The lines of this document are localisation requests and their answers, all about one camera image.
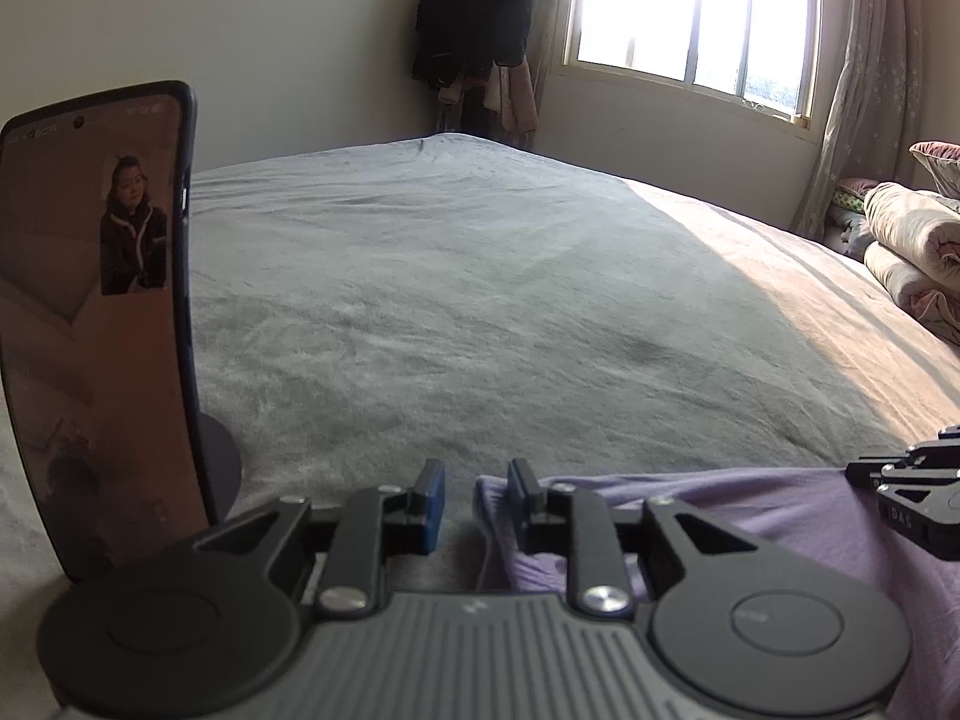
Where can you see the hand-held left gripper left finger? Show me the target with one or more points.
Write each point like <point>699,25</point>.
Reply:
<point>431,510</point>

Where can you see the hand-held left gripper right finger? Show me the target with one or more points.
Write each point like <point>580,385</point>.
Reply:
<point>517,502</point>

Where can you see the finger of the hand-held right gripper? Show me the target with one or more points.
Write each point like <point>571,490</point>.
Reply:
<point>900,472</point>
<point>941,446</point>

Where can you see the purple shirt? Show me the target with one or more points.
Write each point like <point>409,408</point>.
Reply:
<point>787,525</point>

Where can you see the hanging pink clothes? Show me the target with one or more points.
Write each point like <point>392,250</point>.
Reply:
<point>514,101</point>

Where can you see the beige curtain beside hanging clothes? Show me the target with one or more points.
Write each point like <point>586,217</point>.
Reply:
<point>547,30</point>

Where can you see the folded beige pink quilt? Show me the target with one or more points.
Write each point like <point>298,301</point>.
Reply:
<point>915,255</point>

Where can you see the round black phone stand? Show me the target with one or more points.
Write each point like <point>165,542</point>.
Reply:
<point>225,465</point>

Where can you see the dotted patterned cloth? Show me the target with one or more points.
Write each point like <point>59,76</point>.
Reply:
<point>851,199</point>

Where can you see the pink pillow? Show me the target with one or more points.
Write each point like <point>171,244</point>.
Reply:
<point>941,165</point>

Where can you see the black smartphone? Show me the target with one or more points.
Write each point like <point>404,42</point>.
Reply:
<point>97,352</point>

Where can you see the beige curtain beside headboard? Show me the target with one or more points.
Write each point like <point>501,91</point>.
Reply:
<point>862,75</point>

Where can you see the hanging dark jacket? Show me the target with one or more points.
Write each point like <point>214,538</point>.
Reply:
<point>472,7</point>

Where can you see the window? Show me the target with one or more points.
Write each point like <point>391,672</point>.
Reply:
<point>675,7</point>

